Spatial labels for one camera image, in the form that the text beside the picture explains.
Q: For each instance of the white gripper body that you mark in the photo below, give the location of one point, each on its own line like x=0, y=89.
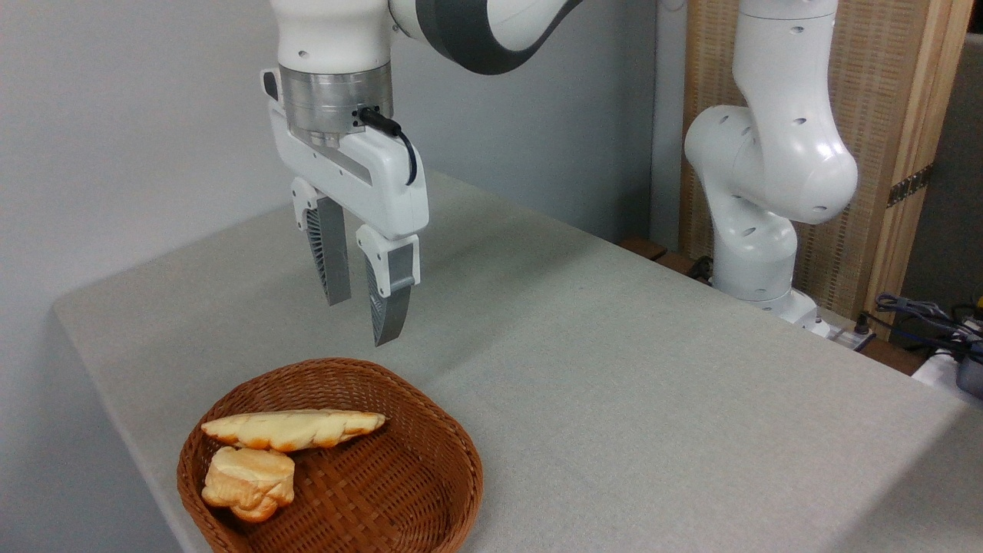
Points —
x=369, y=173

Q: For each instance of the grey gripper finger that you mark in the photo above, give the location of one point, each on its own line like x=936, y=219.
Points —
x=390, y=296
x=330, y=253

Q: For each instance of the long braided bread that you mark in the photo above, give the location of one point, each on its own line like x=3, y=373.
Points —
x=296, y=429

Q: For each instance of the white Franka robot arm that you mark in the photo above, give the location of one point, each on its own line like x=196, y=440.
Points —
x=776, y=153

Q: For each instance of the round bread roll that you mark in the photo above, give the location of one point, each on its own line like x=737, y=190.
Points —
x=249, y=480

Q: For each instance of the brown wicker basket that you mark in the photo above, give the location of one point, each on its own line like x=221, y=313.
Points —
x=384, y=491

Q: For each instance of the wooden woven folding screen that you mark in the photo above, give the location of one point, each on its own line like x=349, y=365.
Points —
x=883, y=84

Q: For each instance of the metal screen hinge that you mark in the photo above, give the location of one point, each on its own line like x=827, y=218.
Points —
x=910, y=185

